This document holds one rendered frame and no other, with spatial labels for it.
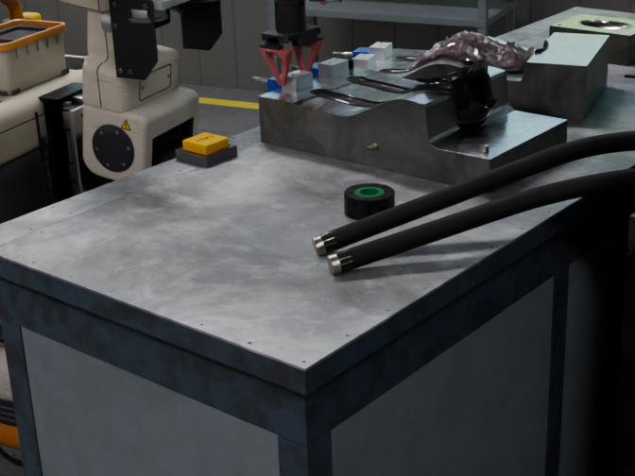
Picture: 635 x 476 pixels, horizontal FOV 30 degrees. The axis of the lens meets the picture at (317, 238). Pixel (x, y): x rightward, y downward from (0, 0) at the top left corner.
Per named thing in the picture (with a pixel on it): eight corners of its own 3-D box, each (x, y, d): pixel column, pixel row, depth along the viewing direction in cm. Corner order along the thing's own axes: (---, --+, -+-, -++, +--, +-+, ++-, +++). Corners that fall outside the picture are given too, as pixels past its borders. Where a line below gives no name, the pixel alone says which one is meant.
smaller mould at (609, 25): (548, 55, 275) (549, 25, 273) (578, 42, 286) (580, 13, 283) (627, 66, 263) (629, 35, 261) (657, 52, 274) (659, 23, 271)
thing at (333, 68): (282, 82, 237) (281, 56, 235) (298, 77, 240) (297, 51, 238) (333, 93, 229) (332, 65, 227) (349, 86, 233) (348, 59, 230)
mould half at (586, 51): (341, 102, 245) (339, 50, 241) (382, 71, 267) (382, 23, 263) (584, 122, 227) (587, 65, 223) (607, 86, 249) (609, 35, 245)
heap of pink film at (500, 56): (400, 74, 241) (399, 36, 238) (425, 54, 256) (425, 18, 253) (524, 83, 232) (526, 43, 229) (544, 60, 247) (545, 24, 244)
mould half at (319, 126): (261, 142, 222) (256, 72, 217) (345, 109, 241) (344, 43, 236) (489, 194, 193) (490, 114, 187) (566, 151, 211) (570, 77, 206)
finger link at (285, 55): (312, 82, 222) (310, 32, 219) (287, 91, 217) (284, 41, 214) (284, 76, 226) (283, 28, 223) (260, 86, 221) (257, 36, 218)
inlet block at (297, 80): (245, 95, 229) (243, 68, 227) (262, 90, 233) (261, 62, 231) (297, 106, 221) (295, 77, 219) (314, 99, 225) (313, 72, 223)
